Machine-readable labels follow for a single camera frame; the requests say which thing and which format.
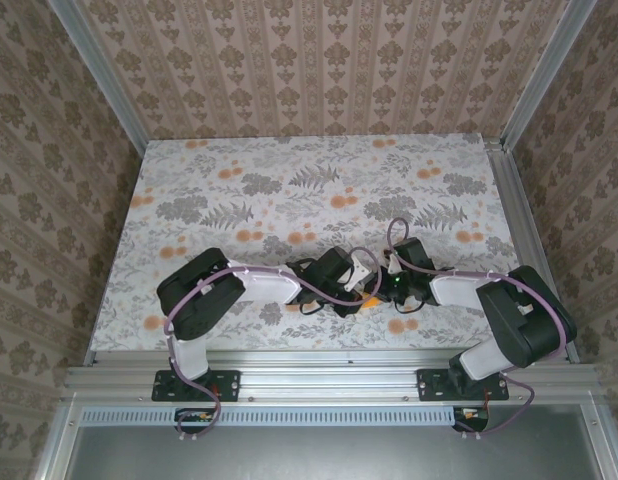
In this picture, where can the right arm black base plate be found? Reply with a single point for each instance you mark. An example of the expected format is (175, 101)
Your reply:
(434, 385)

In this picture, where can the aluminium lengthwise frame rail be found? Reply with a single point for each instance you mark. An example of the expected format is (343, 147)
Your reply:
(529, 240)

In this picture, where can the aluminium crosswise frame rail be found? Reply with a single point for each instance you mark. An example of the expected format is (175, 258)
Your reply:
(329, 380)

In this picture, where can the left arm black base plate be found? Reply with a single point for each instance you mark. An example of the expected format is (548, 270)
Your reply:
(224, 385)

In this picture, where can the floral patterned table cover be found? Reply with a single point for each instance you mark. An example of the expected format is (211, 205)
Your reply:
(314, 175)

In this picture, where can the aluminium frame post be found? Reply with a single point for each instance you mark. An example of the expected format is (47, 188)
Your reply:
(99, 75)
(544, 75)

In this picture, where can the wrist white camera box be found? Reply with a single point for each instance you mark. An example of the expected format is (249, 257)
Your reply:
(392, 261)
(359, 275)

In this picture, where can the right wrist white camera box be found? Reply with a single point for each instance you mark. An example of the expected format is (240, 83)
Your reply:
(392, 261)

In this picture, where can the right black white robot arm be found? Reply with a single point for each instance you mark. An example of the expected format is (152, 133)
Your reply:
(529, 320)

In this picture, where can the grey metal sheet panel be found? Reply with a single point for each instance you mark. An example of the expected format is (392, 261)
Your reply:
(329, 455)

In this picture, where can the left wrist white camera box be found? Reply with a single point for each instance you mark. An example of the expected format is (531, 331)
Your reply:
(359, 275)

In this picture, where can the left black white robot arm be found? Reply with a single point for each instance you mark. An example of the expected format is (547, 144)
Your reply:
(199, 300)

